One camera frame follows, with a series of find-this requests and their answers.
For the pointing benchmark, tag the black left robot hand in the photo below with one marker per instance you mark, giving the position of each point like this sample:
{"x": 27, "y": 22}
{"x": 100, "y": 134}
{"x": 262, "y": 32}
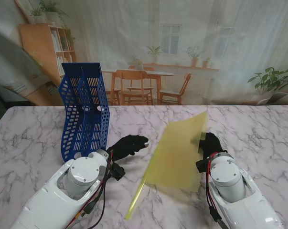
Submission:
{"x": 127, "y": 148}

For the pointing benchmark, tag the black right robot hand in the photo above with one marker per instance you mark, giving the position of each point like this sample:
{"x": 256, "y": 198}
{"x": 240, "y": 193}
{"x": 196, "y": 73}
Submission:
{"x": 211, "y": 144}

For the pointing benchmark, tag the yellow translucent file folder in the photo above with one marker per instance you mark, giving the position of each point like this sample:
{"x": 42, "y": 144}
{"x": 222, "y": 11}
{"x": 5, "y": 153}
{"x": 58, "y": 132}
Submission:
{"x": 177, "y": 148}

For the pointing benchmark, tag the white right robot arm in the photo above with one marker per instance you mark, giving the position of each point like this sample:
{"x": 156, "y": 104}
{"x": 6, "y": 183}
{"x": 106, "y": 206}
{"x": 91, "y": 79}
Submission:
{"x": 237, "y": 190}

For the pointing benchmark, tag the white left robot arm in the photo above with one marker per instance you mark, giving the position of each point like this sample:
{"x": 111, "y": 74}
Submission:
{"x": 57, "y": 198}

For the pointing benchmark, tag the blue perforated file rack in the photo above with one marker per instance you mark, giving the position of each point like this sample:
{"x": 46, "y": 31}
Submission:
{"x": 93, "y": 128}

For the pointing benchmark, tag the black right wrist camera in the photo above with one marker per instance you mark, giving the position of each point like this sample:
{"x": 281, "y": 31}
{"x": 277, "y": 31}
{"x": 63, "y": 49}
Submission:
{"x": 202, "y": 166}

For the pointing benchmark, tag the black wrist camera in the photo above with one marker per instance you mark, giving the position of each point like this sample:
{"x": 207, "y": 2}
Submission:
{"x": 202, "y": 166}
{"x": 118, "y": 172}

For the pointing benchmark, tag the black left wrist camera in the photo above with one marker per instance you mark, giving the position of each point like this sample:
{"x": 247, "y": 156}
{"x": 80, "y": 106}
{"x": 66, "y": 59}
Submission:
{"x": 118, "y": 172}

